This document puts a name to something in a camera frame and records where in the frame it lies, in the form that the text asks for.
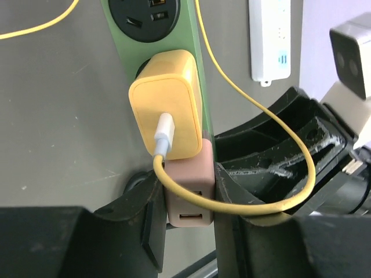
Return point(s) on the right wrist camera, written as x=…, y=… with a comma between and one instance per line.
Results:
x=349, y=97

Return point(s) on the white power strip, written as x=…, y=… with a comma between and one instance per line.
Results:
x=270, y=40

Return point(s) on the green power strip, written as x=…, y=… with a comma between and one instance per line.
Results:
x=142, y=29

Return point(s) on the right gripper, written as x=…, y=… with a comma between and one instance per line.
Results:
x=258, y=162

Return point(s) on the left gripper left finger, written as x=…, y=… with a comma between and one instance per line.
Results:
x=125, y=238

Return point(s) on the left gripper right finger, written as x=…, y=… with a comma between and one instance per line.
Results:
x=280, y=245

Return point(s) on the orange small charger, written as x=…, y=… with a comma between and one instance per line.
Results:
x=169, y=83

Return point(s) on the brown pink small charger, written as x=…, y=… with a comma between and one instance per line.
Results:
x=197, y=175

